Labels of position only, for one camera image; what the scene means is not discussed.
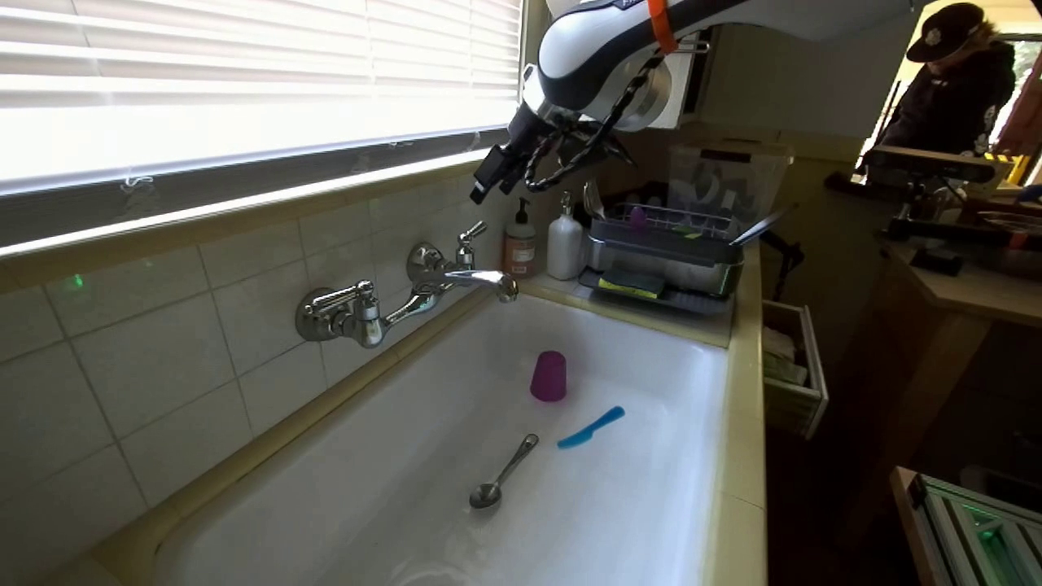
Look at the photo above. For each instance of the white wall cabinet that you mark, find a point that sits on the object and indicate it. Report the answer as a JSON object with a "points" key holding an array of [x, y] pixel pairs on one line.
{"points": [[674, 97]]}

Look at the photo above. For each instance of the silver kitchen utensil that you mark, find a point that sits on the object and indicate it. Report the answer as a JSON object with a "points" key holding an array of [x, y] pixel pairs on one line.
{"points": [[595, 199]]}

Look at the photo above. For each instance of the open wooden drawer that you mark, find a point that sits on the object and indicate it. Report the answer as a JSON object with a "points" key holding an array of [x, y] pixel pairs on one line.
{"points": [[799, 374]]}

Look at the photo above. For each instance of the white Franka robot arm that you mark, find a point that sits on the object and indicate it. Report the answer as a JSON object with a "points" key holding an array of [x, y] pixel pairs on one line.
{"points": [[587, 52]]}

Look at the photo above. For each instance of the grey metal pot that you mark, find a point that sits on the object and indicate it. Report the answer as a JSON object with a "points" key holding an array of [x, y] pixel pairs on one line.
{"points": [[664, 256]]}

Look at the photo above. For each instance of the green edged rack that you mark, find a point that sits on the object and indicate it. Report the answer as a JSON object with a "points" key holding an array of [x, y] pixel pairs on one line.
{"points": [[977, 533]]}

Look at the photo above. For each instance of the blue plastic knife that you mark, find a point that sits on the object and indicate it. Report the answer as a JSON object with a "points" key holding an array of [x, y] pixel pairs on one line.
{"points": [[592, 427]]}

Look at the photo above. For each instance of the purple plastic cup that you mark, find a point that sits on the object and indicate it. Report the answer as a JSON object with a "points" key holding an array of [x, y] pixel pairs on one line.
{"points": [[547, 379]]}

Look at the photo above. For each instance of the chrome wall faucet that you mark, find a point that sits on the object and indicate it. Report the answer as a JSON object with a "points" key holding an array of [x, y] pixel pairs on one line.
{"points": [[337, 315]]}

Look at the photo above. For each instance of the silver spoon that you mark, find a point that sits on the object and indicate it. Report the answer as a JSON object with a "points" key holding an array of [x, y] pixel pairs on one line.
{"points": [[491, 491]]}

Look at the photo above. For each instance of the wooden table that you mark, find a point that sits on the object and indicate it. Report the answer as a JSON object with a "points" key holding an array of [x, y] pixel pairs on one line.
{"points": [[977, 293]]}

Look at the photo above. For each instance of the white sink basin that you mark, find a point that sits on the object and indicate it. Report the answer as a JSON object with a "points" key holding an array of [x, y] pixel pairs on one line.
{"points": [[458, 433]]}

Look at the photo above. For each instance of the white soap bottle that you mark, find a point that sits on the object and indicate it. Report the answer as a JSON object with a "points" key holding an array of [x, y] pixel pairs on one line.
{"points": [[564, 248]]}

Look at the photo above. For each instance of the person in dark cap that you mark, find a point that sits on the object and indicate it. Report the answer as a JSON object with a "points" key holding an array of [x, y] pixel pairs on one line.
{"points": [[957, 77]]}

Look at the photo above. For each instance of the orange label soap bottle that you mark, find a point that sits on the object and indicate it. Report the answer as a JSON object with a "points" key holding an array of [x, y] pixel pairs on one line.
{"points": [[518, 248]]}

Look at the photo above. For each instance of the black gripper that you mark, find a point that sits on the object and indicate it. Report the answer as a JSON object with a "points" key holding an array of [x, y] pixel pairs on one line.
{"points": [[527, 132]]}

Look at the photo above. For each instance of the white window blind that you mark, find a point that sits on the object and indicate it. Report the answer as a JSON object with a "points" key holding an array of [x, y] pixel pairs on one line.
{"points": [[215, 77]]}

